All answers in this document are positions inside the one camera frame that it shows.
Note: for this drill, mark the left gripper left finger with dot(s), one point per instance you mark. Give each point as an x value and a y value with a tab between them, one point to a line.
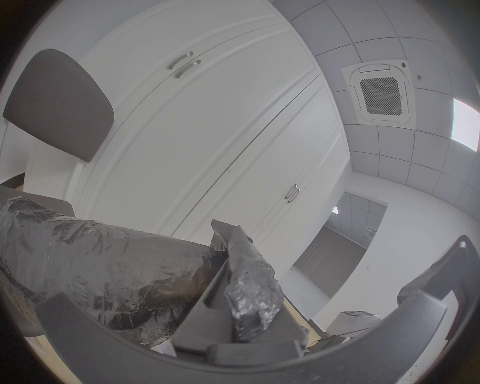
198	326

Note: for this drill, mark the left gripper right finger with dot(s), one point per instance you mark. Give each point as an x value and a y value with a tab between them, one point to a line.
290	337

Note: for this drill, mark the black plastic bag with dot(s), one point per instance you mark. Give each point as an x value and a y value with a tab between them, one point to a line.
93	262

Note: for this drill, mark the grey curtain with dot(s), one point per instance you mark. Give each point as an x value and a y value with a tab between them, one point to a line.
330	258

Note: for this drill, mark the white wardrobe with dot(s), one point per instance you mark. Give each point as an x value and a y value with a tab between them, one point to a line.
187	131

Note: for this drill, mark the white chair grey cushions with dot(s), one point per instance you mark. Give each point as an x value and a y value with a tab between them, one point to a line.
56	101

